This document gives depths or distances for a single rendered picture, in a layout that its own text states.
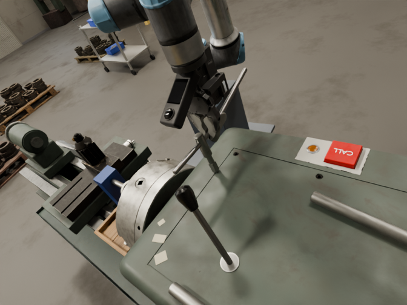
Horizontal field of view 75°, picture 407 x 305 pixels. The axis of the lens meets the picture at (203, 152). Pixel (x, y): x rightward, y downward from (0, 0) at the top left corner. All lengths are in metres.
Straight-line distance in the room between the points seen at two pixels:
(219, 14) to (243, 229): 0.74
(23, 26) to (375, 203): 12.96
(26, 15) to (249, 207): 12.94
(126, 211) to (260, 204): 0.38
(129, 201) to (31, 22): 12.67
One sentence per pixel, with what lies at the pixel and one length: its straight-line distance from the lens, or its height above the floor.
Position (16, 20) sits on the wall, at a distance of 13.07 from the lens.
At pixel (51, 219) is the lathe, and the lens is 2.15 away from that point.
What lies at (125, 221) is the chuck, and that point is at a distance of 0.79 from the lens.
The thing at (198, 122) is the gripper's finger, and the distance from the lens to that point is 0.61.
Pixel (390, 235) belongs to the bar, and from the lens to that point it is 0.53.
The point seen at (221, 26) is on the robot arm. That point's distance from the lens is 1.06.
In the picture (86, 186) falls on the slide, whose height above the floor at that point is 0.97.
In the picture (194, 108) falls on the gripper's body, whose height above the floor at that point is 1.43.
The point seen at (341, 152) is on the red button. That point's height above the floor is 1.27.
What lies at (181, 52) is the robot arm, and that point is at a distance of 0.50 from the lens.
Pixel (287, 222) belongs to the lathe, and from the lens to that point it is 0.55.
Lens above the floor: 1.73
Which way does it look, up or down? 41 degrees down
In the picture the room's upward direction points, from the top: 24 degrees counter-clockwise
